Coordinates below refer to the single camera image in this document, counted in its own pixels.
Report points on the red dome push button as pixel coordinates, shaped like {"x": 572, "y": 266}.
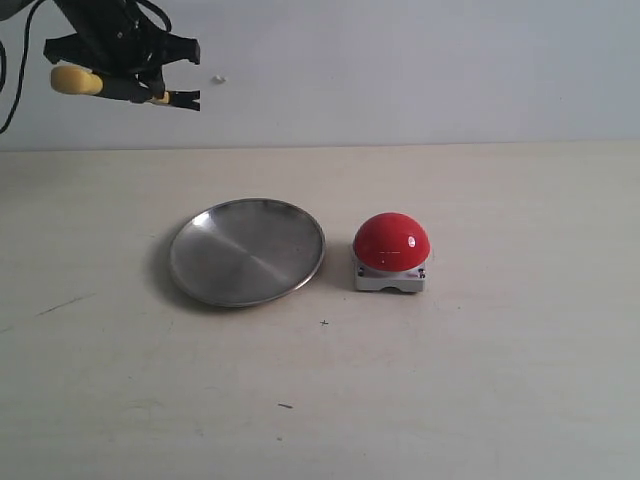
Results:
{"x": 391, "y": 251}

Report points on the round stainless steel plate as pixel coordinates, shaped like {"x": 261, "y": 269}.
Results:
{"x": 246, "y": 252}

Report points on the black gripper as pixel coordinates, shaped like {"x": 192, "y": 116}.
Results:
{"x": 120, "y": 38}

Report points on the yellow black claw hammer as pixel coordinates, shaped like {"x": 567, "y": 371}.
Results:
{"x": 72, "y": 80}

